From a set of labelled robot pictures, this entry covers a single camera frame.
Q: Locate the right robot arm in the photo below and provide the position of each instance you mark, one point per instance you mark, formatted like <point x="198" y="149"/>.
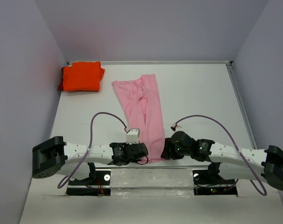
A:
<point x="227" y="163"/>

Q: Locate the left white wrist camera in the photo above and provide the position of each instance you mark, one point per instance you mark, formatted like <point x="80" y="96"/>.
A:
<point x="132" y="136"/>

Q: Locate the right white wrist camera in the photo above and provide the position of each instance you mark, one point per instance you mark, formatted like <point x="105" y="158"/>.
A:
<point x="175" y="127"/>

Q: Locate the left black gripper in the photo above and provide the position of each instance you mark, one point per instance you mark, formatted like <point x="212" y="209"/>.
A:
<point x="124" y="144"/>

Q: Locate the folded orange t-shirt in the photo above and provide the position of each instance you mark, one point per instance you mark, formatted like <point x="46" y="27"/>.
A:
<point x="81" y="76"/>

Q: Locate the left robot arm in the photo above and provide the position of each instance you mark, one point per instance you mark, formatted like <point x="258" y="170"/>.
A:
<point x="55" y="156"/>

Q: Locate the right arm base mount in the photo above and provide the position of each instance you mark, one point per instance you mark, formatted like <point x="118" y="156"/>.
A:
<point x="208" y="182"/>

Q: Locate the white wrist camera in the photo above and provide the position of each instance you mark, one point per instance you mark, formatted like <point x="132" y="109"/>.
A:
<point x="132" y="136"/>
<point x="175" y="127"/>

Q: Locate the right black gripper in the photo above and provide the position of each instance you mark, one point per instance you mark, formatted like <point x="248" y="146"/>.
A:
<point x="166" y="153"/>

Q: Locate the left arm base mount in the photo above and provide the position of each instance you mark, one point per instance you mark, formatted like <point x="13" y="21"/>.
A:
<point x="97" y="183"/>

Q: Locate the pink t-shirt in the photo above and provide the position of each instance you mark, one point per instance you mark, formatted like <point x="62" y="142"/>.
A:
<point x="141" y="104"/>

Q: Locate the aluminium table edge rail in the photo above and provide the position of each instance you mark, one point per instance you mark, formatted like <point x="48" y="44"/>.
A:
<point x="163" y="62"/>

